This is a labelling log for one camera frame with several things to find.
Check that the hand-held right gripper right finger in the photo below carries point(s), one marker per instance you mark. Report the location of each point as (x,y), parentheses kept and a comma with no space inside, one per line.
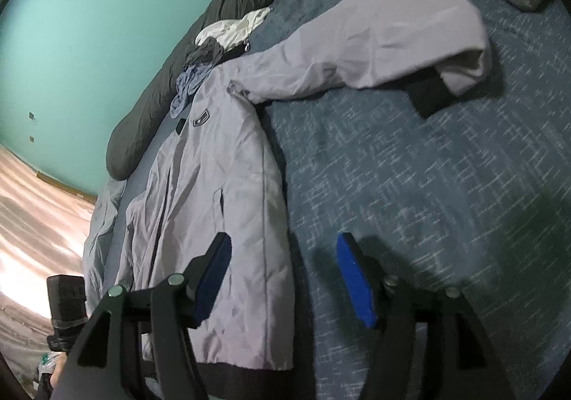
(354,279)

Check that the blue-grey crumpled garment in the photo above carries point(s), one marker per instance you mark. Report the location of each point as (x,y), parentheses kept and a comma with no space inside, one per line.
(189,85)

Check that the dark grey long pillow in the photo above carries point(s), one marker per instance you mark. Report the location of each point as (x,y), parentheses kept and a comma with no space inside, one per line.
(147,105)

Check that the blue bed cover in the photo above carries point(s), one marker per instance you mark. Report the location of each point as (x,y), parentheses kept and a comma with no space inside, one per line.
(424,203)

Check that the pink curtain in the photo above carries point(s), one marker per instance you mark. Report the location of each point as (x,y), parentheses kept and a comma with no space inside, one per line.
(35,226)

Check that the dark grey crumpled garment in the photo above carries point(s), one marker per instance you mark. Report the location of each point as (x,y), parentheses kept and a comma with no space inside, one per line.
(205,52)

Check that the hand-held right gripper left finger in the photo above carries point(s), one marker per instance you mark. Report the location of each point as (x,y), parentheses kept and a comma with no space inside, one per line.
(214,275)

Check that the white crumpled garment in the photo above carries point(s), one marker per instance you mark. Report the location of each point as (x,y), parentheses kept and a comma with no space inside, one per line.
(232,27)

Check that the brown wooden trim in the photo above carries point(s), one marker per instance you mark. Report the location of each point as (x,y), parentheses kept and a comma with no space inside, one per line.
(67,185)

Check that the grey jacket with black trim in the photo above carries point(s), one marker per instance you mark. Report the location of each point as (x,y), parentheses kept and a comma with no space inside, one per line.
(214,159)

